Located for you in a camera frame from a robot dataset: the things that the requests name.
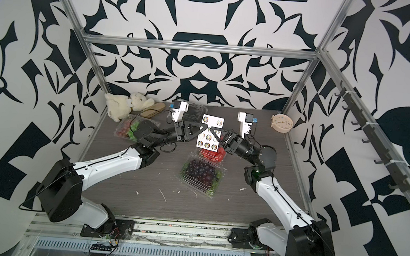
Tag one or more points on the purple grape clamshell box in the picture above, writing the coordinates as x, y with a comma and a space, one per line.
202, 175

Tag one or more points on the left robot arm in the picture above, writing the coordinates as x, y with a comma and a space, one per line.
60, 194

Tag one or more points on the left black controller board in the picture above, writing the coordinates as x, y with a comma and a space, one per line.
101, 249

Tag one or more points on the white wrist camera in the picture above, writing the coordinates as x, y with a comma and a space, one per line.
178, 109
246, 121

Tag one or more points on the white fruit sticker sheet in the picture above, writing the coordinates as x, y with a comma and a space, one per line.
203, 140

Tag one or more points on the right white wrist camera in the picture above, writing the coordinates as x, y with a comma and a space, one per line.
246, 121

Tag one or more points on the white plush toy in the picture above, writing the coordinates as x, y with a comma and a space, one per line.
120, 106

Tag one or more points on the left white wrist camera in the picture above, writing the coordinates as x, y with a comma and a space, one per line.
178, 109

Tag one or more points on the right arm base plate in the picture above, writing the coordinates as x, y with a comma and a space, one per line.
245, 239

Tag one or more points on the empty stacked clamshell boxes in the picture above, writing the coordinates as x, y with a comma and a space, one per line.
195, 113

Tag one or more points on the green grape clamshell box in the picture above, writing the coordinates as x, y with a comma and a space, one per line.
126, 128

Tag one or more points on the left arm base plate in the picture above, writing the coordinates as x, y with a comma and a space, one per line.
121, 229

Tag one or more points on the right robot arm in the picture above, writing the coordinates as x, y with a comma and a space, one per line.
301, 234

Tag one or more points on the beige alarm clock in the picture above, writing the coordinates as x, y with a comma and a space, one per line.
281, 123

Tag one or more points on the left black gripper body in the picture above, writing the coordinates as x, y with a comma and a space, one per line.
183, 131

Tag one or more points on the strawberry clamshell box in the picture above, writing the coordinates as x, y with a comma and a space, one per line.
216, 157

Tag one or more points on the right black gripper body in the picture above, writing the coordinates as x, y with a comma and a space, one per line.
236, 145

